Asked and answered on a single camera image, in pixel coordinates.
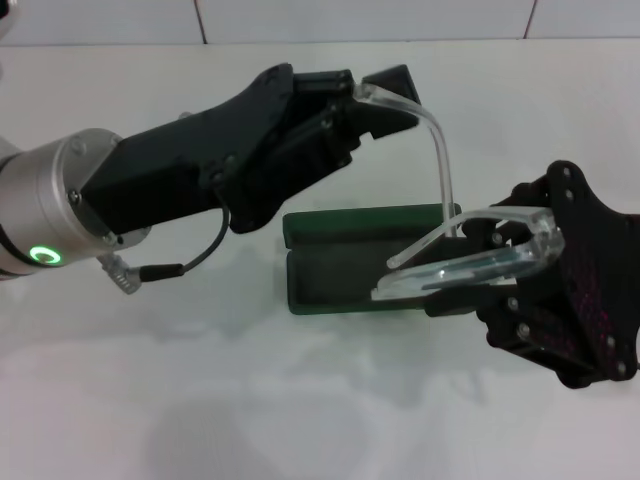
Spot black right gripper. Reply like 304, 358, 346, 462
424, 159, 640, 389

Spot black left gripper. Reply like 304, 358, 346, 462
82, 62, 355, 236

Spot clear plastic glasses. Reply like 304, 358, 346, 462
352, 82, 566, 303

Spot green glasses case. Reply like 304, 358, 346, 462
281, 202, 464, 317

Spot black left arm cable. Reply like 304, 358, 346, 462
101, 204, 232, 296

